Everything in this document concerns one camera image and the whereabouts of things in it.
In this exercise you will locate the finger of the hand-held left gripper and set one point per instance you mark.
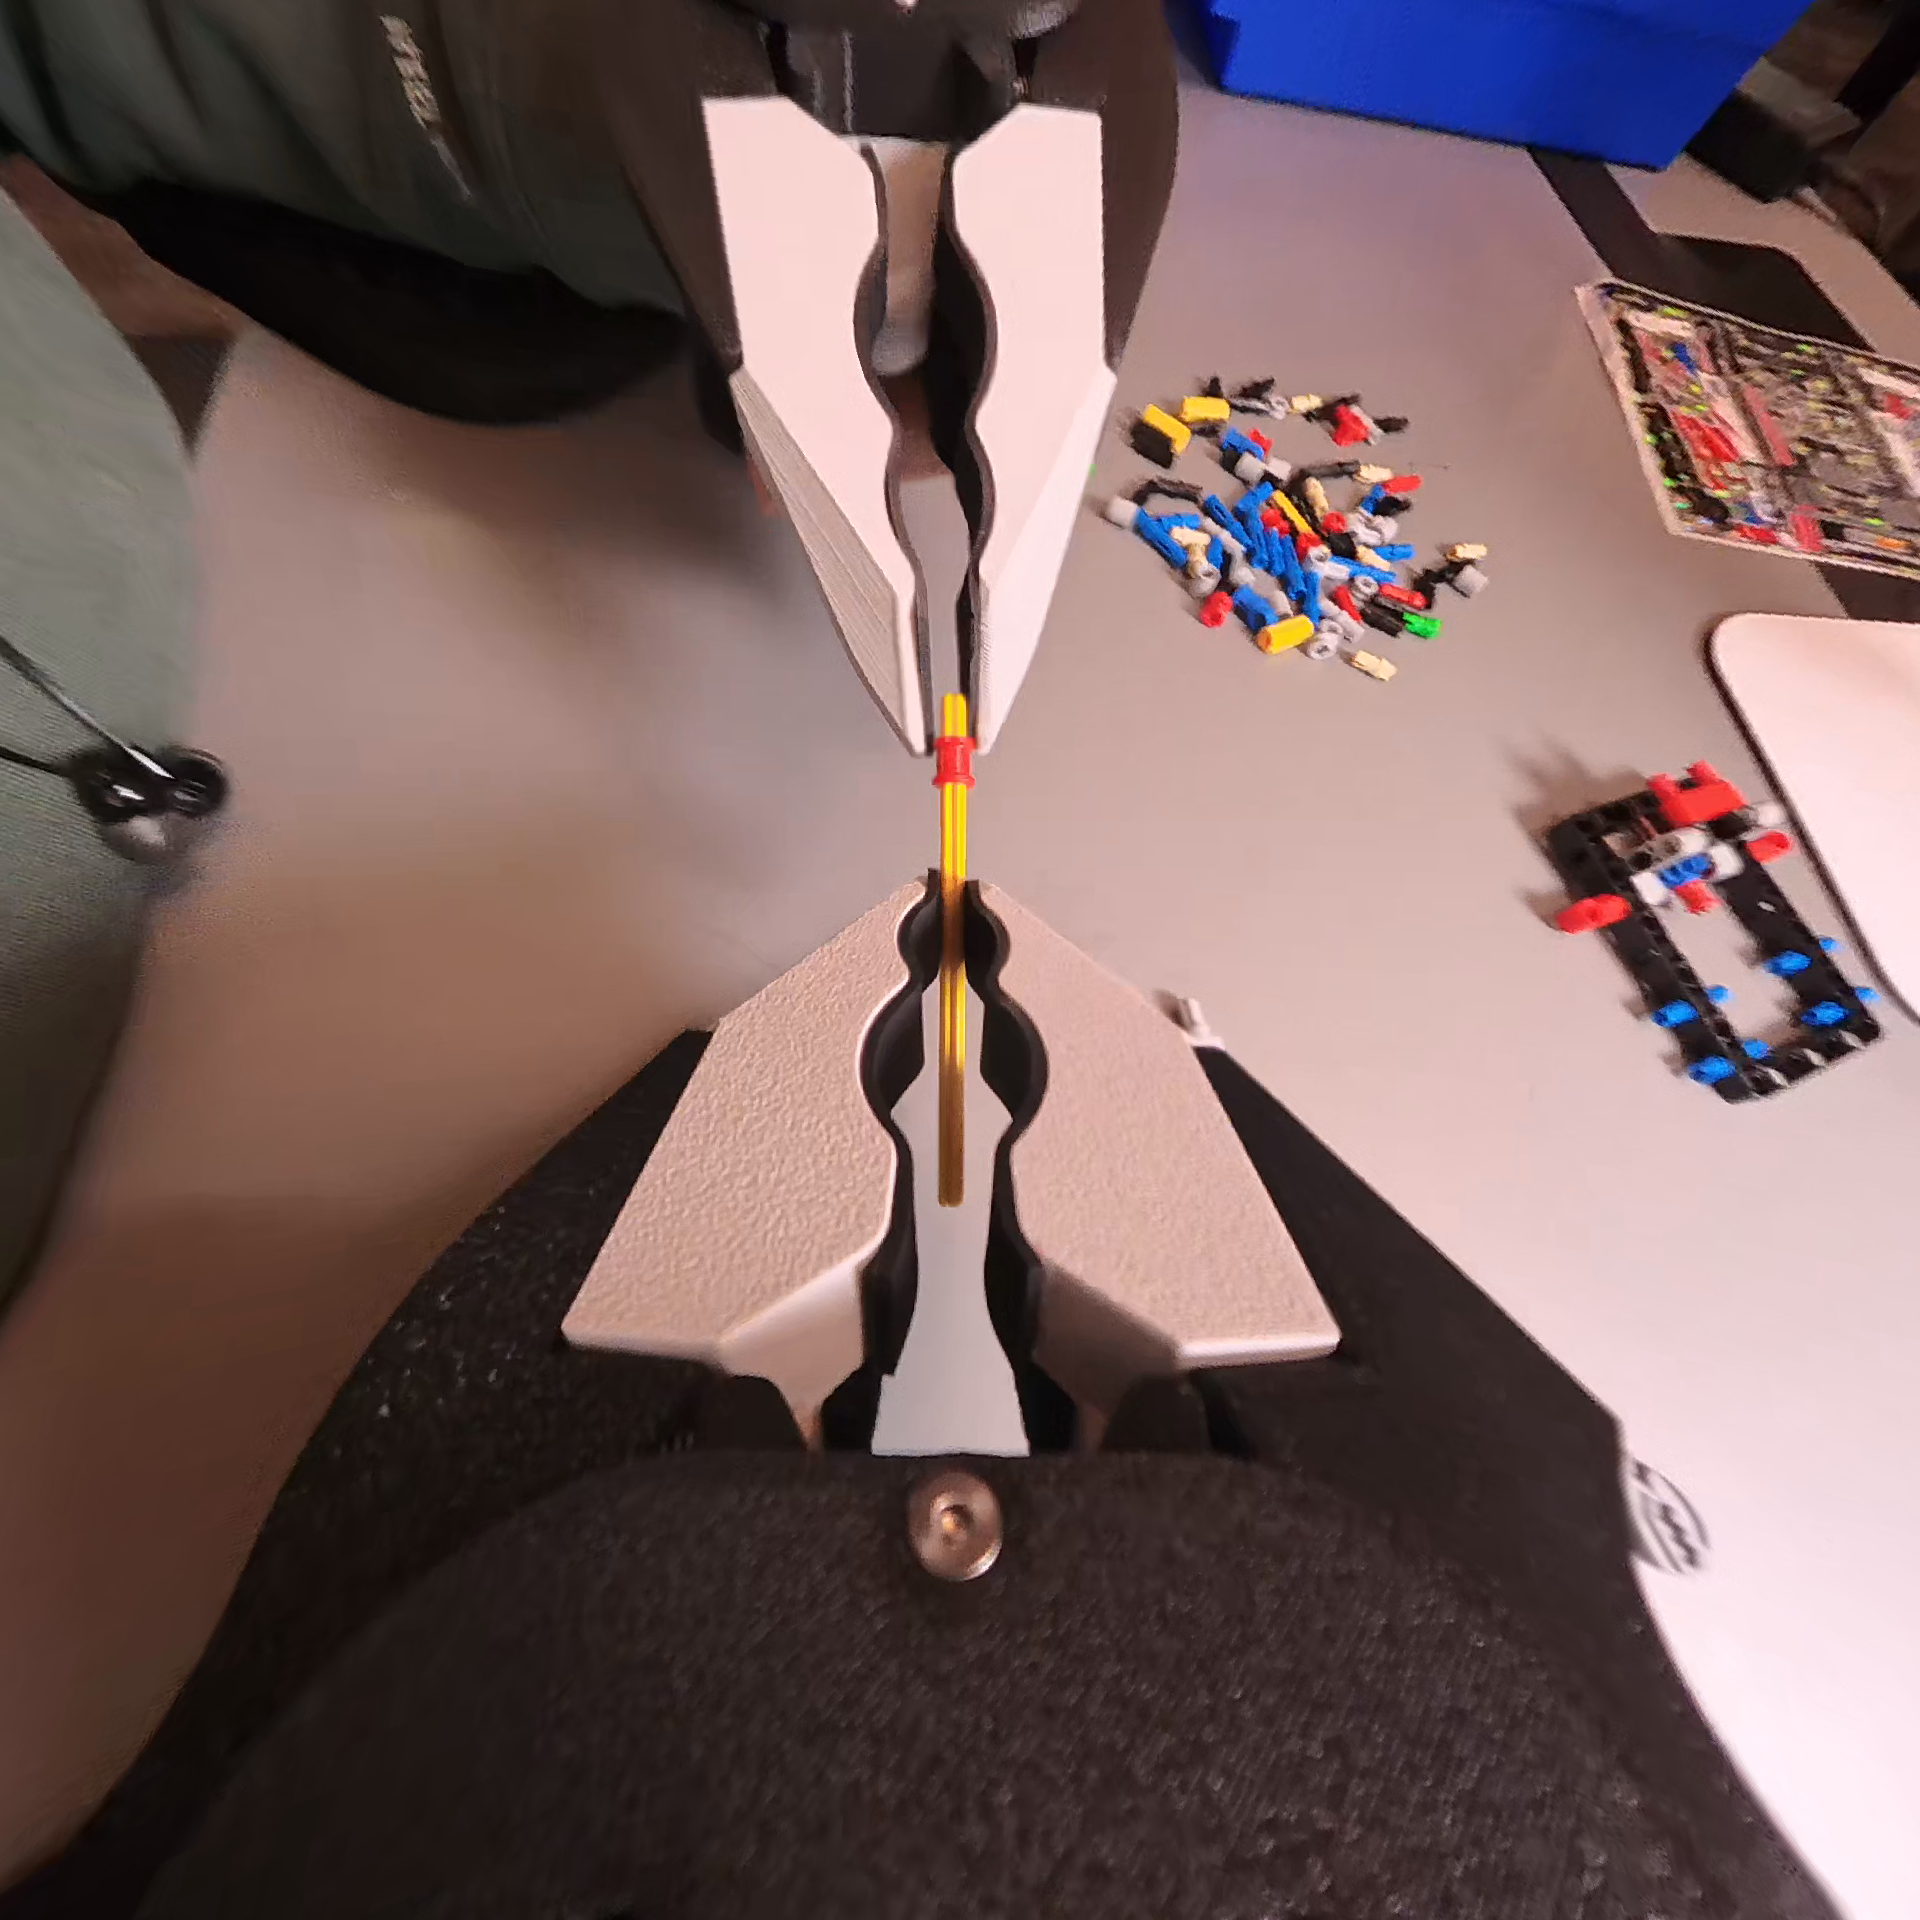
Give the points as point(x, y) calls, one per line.
point(787, 301)
point(1051, 347)

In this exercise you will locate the red lego bush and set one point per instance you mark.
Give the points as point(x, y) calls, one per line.
point(955, 763)

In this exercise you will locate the cluster of grey discs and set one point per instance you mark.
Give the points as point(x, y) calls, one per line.
point(1666, 1524)

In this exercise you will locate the blue plastic bin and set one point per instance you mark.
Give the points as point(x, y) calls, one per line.
point(1426, 77)

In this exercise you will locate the colourful sticker sheet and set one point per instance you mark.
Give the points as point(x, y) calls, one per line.
point(1771, 435)

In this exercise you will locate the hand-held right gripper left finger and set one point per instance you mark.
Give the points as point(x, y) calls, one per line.
point(751, 1184)

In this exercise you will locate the pile of small lego pieces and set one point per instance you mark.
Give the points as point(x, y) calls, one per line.
point(1277, 557)

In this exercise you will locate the white book stand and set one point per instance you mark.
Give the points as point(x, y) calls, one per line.
point(1846, 751)

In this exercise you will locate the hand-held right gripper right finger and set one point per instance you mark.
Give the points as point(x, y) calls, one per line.
point(1156, 1202)

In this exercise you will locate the black lego frame assembly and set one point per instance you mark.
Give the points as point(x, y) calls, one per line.
point(1651, 974)

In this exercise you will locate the person's left forearm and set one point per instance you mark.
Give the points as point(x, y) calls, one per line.
point(375, 120)

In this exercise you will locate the yellow lego axle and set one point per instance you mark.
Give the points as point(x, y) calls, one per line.
point(953, 1050)

